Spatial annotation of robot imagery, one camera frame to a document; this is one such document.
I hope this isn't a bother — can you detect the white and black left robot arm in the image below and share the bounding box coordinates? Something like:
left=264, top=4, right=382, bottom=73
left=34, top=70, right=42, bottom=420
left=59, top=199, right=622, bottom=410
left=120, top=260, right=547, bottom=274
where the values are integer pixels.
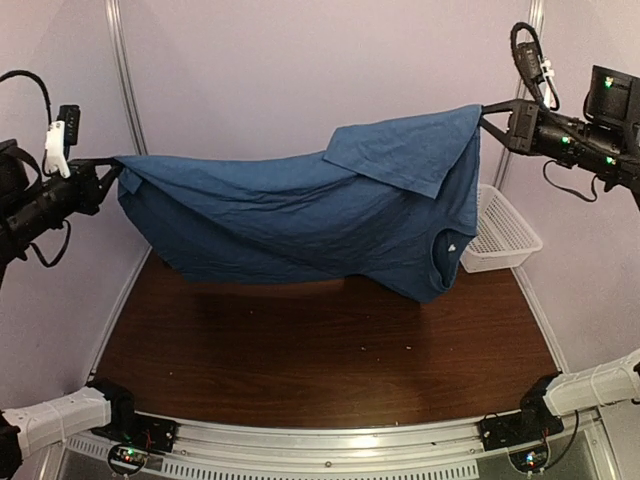
left=1, top=139, right=144, bottom=479

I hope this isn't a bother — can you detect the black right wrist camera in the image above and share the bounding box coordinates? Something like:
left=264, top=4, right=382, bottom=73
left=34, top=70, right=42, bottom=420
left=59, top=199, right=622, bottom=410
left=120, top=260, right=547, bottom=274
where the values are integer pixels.
left=583, top=65, right=639, bottom=129

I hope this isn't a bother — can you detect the black left camera cable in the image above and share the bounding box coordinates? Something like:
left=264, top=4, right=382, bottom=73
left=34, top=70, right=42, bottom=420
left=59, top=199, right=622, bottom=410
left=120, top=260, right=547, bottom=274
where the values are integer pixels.
left=0, top=69, right=55, bottom=126

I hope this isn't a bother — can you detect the black right camera cable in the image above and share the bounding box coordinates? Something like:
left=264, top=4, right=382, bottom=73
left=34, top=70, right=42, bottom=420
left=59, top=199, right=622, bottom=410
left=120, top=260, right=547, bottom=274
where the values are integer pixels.
left=509, top=20, right=551, bottom=106

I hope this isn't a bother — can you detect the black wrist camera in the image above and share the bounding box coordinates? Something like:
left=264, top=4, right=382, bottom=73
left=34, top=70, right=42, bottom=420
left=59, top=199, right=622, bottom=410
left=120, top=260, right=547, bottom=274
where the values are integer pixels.
left=1, top=139, right=41, bottom=198
left=583, top=65, right=639, bottom=129

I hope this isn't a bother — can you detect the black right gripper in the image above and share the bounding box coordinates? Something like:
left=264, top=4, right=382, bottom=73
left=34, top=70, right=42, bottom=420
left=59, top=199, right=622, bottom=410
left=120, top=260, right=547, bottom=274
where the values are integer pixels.
left=471, top=97, right=626, bottom=179

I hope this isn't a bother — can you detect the blue grey cloth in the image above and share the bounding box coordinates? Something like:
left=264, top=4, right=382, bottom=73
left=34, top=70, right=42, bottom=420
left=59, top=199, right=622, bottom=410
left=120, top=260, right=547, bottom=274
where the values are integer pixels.
left=118, top=105, right=481, bottom=303

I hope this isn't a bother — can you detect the left aluminium frame post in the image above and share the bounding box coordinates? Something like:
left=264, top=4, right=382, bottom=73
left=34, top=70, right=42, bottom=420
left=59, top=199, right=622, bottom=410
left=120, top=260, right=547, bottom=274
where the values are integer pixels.
left=104, top=0, right=148, bottom=155

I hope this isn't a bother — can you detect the aluminium front rail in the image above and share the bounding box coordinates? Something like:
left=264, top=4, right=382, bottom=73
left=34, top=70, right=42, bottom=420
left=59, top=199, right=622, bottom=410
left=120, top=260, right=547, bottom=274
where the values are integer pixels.
left=49, top=382, right=609, bottom=480

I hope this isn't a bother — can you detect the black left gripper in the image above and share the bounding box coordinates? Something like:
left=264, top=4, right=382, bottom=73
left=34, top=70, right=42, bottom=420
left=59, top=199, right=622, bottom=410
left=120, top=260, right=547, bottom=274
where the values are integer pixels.
left=2, top=157, right=124, bottom=247

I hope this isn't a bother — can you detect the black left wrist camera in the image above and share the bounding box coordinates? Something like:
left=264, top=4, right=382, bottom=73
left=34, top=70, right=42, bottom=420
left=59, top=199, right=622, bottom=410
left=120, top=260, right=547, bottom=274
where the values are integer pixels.
left=1, top=139, right=41, bottom=198

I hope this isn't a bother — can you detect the right aluminium frame post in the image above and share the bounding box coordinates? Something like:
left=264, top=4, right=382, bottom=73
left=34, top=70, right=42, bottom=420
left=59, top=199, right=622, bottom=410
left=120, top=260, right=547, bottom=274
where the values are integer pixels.
left=492, top=0, right=546, bottom=194

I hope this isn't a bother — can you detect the black camera cable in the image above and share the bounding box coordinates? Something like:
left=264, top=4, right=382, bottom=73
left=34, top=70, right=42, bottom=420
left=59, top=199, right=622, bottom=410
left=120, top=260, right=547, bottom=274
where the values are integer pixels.
left=0, top=69, right=55, bottom=126
left=509, top=20, right=551, bottom=106

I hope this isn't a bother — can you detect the aluminium frame post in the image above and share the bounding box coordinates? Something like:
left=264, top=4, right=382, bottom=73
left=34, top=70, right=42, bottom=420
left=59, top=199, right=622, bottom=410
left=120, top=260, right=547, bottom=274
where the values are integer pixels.
left=104, top=0, right=148, bottom=155
left=492, top=0, right=546, bottom=194

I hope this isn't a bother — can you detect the white plastic laundry basket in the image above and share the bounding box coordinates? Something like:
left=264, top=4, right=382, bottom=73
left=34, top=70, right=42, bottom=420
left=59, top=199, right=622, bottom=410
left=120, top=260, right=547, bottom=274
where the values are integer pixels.
left=461, top=184, right=543, bottom=273

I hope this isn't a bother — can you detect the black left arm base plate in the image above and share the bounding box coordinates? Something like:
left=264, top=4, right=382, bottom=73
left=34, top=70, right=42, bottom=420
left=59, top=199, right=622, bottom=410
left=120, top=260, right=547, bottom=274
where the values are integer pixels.
left=91, top=413, right=178, bottom=454

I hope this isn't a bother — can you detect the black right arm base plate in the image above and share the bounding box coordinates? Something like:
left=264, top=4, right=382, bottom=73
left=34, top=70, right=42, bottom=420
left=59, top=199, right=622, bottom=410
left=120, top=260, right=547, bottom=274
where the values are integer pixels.
left=478, top=410, right=564, bottom=451

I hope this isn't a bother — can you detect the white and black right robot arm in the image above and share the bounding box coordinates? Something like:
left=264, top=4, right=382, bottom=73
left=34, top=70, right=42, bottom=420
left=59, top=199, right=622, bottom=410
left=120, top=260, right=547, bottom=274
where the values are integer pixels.
left=480, top=99, right=639, bottom=442

